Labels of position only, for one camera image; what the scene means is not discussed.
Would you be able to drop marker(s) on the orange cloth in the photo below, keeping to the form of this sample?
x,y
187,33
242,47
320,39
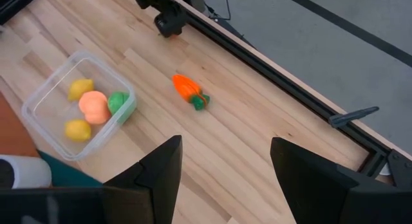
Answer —
x,y
13,134

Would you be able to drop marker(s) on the clear plastic tupperware container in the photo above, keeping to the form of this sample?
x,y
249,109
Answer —
x,y
42,114

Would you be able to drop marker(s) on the peach-coloured toy fruit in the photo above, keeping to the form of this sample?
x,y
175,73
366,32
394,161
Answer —
x,y
95,108

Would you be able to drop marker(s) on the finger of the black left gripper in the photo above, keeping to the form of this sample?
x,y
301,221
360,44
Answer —
x,y
163,24
178,24

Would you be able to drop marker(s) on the dark green cloth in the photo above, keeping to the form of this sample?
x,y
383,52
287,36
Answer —
x,y
71,177

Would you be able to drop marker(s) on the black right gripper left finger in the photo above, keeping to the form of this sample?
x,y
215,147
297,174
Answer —
x,y
154,192

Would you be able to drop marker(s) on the green ball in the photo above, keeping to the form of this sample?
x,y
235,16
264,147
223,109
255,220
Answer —
x,y
116,101

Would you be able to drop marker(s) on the black aluminium table frame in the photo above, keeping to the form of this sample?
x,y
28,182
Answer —
x,y
289,87

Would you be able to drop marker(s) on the yellow toy lemon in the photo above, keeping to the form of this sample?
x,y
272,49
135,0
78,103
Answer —
x,y
80,89
77,130

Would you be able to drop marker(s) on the white plant pot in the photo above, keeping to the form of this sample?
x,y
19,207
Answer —
x,y
32,172

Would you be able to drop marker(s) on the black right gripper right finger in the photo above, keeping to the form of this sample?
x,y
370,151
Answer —
x,y
309,185

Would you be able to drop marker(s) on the orange toy carrot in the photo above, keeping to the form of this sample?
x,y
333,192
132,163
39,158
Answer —
x,y
186,89

